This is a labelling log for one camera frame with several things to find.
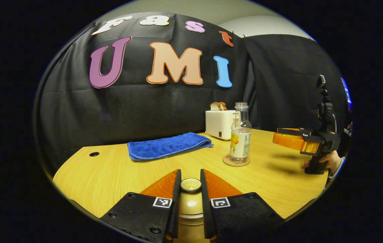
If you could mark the clear glass water bottle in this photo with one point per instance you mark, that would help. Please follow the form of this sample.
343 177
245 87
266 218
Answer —
241 141

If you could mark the white toaster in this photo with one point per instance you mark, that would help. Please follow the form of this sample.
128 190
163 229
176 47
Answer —
218 123

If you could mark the toast bread slice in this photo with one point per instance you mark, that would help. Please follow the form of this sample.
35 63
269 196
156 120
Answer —
214 107
223 106

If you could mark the blue glowing screen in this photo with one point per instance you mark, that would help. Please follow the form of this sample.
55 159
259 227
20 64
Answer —
347 94

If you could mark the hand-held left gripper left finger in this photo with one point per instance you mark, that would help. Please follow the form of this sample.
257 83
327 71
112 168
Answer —
174 209

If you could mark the round cork coaster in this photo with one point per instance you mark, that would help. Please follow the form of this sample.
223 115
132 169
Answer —
227 161

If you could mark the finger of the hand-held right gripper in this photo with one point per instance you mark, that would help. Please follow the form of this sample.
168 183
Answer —
289 141

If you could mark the blue folded towel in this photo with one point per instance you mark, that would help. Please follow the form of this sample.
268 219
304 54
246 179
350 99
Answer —
168 146

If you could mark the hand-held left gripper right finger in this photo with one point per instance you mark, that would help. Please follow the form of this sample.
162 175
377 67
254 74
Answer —
206 209

